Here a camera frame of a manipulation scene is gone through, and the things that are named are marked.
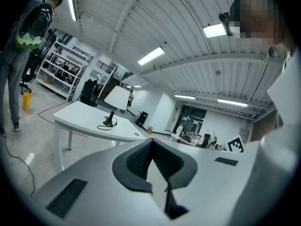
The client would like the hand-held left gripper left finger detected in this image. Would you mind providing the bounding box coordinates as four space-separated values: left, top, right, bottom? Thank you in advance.
32 137 172 226

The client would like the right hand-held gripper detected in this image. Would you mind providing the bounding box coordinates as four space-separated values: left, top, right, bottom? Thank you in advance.
225 135 245 153

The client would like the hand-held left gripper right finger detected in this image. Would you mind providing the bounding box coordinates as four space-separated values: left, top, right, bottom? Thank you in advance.
152 137 254 226

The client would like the white board panel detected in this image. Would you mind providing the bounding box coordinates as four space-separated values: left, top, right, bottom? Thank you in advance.
103 85 130 128

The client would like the cluttered workbench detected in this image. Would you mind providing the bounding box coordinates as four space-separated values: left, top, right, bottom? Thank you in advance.
169 125 226 151

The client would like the white table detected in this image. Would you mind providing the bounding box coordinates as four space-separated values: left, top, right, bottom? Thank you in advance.
53 100 148 171

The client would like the black suitcase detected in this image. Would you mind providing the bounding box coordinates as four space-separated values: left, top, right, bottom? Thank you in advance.
135 111 149 127

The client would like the black office chair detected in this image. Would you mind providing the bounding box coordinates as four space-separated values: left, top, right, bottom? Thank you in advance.
20 55 40 95
80 79 99 107

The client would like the black staircase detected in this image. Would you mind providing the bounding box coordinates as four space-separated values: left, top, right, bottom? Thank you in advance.
101 71 135 101

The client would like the white shelf rack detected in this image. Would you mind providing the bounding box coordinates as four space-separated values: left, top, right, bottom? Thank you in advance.
34 38 93 101

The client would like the yellow bin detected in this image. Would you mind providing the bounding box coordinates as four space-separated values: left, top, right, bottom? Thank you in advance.
23 92 33 112

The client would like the person's head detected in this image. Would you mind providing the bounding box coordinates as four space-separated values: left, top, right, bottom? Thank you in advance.
229 0 285 46

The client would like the green black backpack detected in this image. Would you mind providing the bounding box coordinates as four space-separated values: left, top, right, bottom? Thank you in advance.
15 2 55 50

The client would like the black floor cable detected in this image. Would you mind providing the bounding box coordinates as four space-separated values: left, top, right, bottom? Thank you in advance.
4 135 36 197

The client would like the black head-mounted camera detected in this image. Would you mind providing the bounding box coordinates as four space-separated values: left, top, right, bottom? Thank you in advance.
218 12 234 37

